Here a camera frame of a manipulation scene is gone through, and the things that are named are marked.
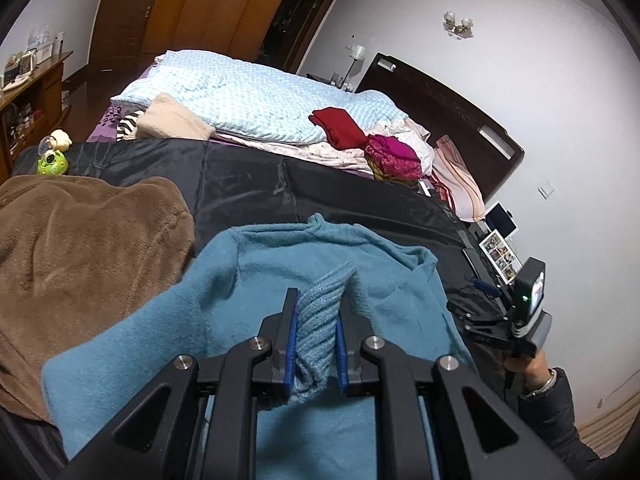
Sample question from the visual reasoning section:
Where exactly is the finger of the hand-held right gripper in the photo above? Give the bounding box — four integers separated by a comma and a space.
467, 277, 511, 306
446, 300, 508, 346

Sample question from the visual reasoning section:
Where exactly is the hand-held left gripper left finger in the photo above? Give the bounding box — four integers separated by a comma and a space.
57, 289, 300, 480

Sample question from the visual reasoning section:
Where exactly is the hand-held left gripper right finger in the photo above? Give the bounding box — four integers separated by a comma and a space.
336, 305, 576, 480

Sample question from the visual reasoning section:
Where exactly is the teal knit sweater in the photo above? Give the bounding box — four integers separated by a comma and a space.
41, 212, 476, 480

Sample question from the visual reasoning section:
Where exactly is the brown fleece garment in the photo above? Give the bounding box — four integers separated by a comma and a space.
0, 176, 197, 423

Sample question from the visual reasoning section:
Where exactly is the person's right forearm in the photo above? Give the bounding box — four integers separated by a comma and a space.
517, 367, 608, 476

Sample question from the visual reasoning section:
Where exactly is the person's right hand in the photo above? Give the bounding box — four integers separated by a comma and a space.
500, 350, 551, 391

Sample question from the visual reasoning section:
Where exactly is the photo print sheet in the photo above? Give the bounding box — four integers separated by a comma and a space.
479, 231, 523, 281

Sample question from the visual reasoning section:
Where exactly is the white tablet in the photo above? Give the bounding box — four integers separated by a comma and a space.
485, 201, 520, 238

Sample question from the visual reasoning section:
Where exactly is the pink striped pillow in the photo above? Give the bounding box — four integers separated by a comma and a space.
432, 135, 487, 222

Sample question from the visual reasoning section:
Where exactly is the magenta garment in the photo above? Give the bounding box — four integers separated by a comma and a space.
364, 134, 423, 182

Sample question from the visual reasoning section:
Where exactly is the black satin sheet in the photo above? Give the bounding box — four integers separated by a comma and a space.
0, 137, 516, 480

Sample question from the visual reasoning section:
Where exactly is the dark wooden headboard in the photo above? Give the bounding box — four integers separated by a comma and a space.
357, 52, 525, 201

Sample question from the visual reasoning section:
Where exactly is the white floral sheet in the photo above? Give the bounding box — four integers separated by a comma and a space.
215, 117, 436, 181

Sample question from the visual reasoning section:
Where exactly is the red garment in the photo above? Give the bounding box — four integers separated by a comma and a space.
308, 107, 368, 150

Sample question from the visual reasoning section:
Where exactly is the beige folded blanket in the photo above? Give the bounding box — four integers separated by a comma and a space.
135, 94, 217, 142

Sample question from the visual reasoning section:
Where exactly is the bedside lamp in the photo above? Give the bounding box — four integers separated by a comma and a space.
342, 44, 367, 92

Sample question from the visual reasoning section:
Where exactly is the light blue quilt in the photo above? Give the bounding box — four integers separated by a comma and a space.
111, 50, 401, 146

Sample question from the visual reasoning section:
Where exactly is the zebra striped cloth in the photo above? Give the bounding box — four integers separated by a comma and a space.
116, 112, 143, 142

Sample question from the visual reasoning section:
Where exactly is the purple bedsheet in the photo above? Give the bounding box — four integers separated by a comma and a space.
86, 105, 151, 143

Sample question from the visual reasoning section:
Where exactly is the green toy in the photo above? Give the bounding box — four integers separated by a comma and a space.
35, 130, 71, 177

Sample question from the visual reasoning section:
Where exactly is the dark doorway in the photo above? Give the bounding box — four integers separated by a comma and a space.
260, 0, 341, 73

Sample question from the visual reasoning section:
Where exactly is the wooden wardrobe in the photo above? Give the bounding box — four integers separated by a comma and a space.
90, 0, 378, 86

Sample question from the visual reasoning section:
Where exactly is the wooden sideboard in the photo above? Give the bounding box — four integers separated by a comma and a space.
0, 50, 75, 181

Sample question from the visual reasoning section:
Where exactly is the silver bracelet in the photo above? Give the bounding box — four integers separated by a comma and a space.
525, 367, 558, 396

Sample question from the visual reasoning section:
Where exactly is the wall sconce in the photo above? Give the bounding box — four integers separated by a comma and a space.
442, 10, 475, 40

